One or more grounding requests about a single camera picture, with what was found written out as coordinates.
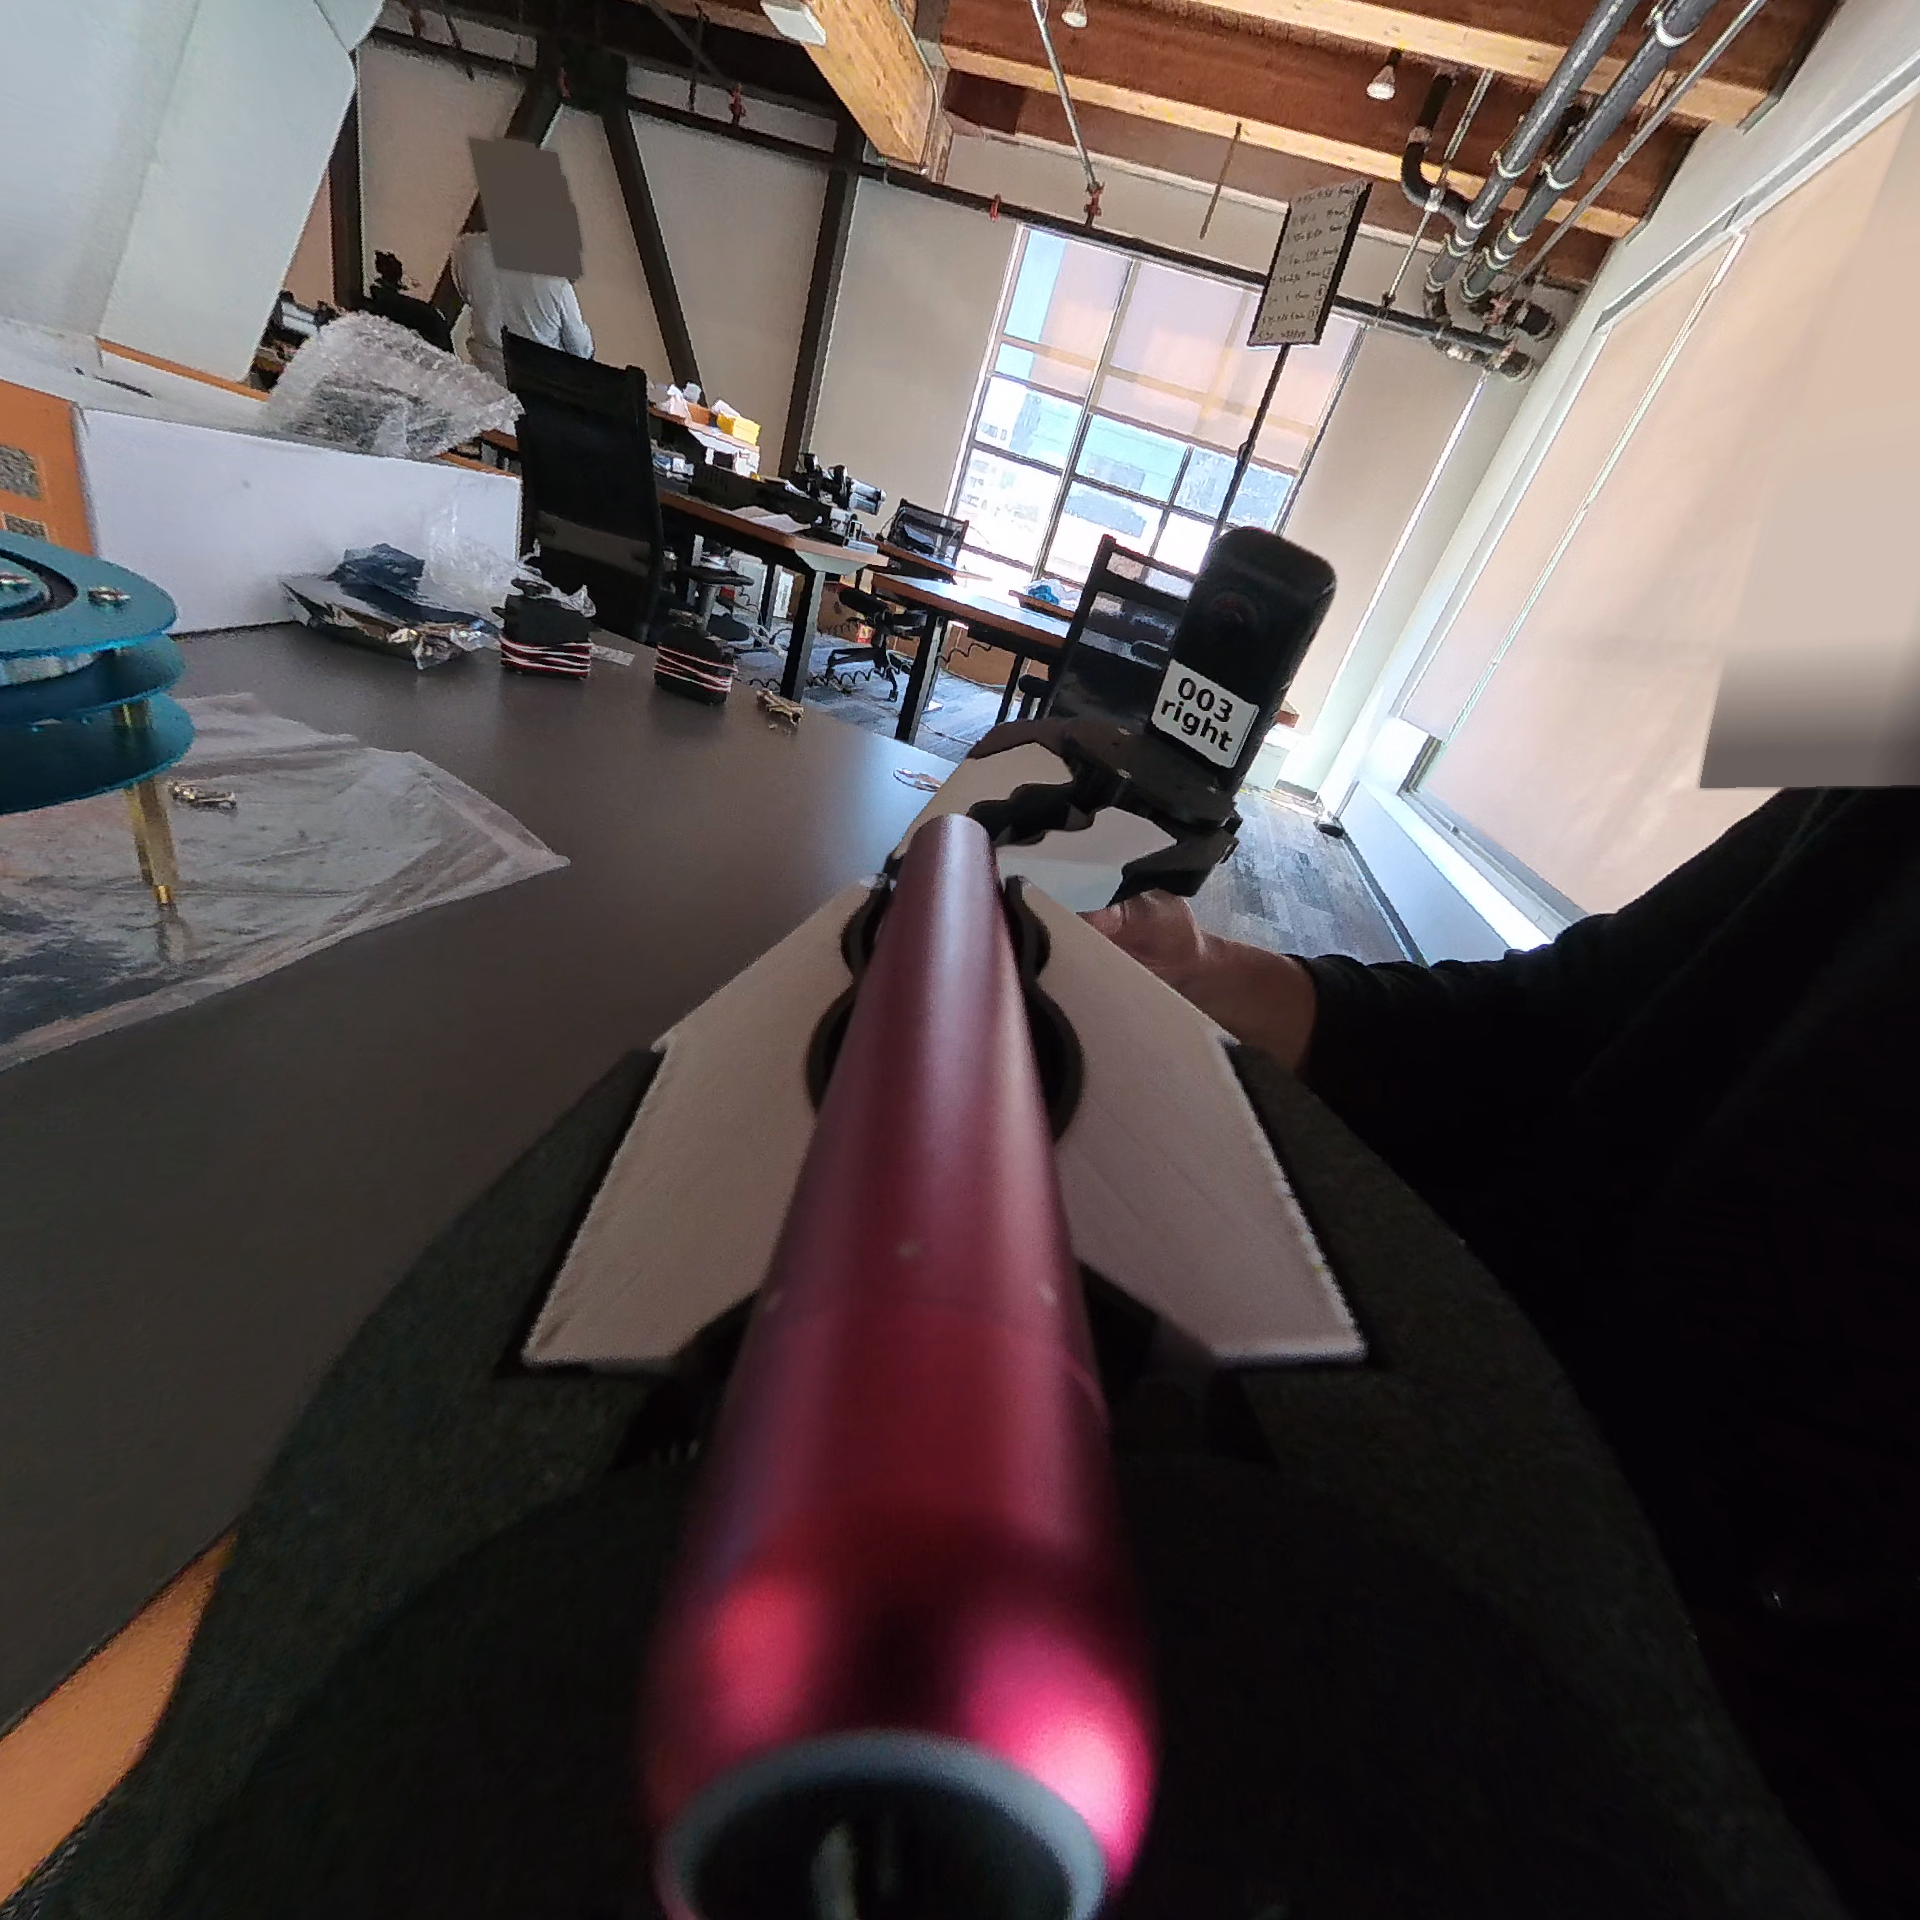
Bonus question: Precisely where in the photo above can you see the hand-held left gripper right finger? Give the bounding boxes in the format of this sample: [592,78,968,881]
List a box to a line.
[1002,877,1371,1373]

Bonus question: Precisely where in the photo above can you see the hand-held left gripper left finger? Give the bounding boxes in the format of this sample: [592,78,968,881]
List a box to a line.
[517,884,905,1376]

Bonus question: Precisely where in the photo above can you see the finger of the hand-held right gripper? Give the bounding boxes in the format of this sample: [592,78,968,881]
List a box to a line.
[996,809,1201,915]
[916,727,1127,843]

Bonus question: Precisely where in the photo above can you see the red screwdriver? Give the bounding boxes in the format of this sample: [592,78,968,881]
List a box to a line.
[636,813,1164,1920]

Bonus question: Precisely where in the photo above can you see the person's right forearm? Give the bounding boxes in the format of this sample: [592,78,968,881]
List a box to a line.
[1294,838,1920,1503]

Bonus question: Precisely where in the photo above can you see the wooden office desk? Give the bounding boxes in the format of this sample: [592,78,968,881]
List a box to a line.
[869,570,1085,748]
[481,429,892,709]

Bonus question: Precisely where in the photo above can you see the grey desk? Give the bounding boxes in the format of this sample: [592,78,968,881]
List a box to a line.
[0,631,962,1860]

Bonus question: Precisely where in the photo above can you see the black devices on desk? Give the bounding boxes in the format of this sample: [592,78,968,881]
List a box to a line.
[787,452,892,521]

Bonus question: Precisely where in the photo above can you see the person's right hand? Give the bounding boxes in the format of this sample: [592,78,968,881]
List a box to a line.
[1088,895,1324,1074]

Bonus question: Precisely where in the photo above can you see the black mesh chair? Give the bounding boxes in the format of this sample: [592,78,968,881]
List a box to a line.
[839,499,974,709]
[1019,531,1201,739]

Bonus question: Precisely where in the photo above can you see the large grid window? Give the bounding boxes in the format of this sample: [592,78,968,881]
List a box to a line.
[959,226,1355,604]

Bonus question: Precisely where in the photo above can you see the beige roller blind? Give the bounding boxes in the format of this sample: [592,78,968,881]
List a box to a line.
[1393,150,1920,902]

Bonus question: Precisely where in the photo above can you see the black office chair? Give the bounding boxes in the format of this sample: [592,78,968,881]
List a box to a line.
[500,328,759,649]

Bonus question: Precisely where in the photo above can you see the clear plastic bag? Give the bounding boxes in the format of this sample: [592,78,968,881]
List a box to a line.
[0,692,572,1074]

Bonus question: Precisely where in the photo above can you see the whiteboard sign on stand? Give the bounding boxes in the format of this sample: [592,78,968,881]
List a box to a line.
[1197,175,1374,632]

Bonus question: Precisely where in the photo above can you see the bag of blue parts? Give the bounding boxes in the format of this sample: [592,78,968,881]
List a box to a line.
[338,505,524,604]

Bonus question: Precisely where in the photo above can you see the plastic bag with blue parts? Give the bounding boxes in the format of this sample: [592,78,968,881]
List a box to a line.
[279,576,503,667]

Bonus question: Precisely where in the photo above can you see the bubble wrap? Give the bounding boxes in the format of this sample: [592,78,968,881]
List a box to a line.
[267,306,524,466]

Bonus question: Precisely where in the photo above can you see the person's black top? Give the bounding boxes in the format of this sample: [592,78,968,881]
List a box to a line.
[1500,786,1920,1920]

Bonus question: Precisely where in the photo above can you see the white cardboard box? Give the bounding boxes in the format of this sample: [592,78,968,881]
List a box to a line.
[0,0,525,632]

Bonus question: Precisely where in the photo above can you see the metal ceiling pipes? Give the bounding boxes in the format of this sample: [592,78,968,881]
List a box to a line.
[1401,0,1775,378]

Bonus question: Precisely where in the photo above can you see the black servo with wound cable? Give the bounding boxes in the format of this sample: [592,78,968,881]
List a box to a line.
[653,612,743,704]
[500,583,599,684]

